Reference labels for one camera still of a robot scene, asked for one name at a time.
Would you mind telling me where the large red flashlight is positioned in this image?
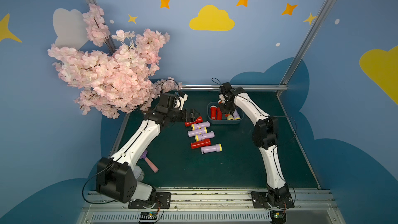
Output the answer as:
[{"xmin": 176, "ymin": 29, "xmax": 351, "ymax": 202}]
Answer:
[{"xmin": 217, "ymin": 107, "xmax": 222, "ymax": 121}]

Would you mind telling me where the silver tin can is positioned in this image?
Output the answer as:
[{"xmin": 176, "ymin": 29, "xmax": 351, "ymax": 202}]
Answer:
[{"xmin": 133, "ymin": 166, "xmax": 145, "ymax": 182}]

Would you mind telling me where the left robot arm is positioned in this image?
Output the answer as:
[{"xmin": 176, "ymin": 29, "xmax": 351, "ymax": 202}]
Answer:
[{"xmin": 95, "ymin": 91, "xmax": 200, "ymax": 207}]

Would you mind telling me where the purple flashlight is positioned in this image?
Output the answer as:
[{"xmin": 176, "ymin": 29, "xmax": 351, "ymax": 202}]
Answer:
[
  {"xmin": 195, "ymin": 131, "xmax": 215, "ymax": 142},
  {"xmin": 191, "ymin": 121, "xmax": 210, "ymax": 130},
  {"xmin": 201, "ymin": 144, "xmax": 222, "ymax": 155},
  {"xmin": 233, "ymin": 110, "xmax": 241, "ymax": 120},
  {"xmin": 188, "ymin": 127, "xmax": 207, "ymax": 137}
]

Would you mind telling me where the clear blue storage box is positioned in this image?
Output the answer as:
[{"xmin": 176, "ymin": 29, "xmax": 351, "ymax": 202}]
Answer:
[{"xmin": 207, "ymin": 102, "xmax": 245, "ymax": 125}]

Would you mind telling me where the purple flashlight bottom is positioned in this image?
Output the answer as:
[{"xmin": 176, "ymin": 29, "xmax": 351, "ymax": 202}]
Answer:
[{"xmin": 233, "ymin": 110, "xmax": 241, "ymax": 120}]

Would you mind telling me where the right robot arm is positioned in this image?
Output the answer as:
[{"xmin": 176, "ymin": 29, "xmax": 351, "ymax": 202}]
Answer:
[{"xmin": 219, "ymin": 83, "xmax": 295, "ymax": 209}]

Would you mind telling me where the red flashlight white head top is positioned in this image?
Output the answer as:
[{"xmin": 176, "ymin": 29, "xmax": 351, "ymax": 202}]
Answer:
[{"xmin": 209, "ymin": 105, "xmax": 218, "ymax": 120}]

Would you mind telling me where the purple pink spatula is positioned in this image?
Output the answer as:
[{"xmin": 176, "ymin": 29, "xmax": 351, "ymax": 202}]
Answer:
[{"xmin": 140, "ymin": 150, "xmax": 159, "ymax": 173}]

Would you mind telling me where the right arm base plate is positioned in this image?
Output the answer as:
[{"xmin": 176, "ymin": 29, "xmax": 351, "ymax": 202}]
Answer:
[{"xmin": 250, "ymin": 190, "xmax": 295, "ymax": 210}]

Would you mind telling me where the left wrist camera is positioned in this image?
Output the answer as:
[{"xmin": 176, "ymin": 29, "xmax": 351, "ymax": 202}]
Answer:
[{"xmin": 177, "ymin": 91, "xmax": 188, "ymax": 111}]

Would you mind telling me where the pink cherry blossom tree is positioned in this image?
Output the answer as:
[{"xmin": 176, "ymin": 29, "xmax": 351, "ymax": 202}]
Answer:
[{"xmin": 48, "ymin": 4, "xmax": 181, "ymax": 119}]

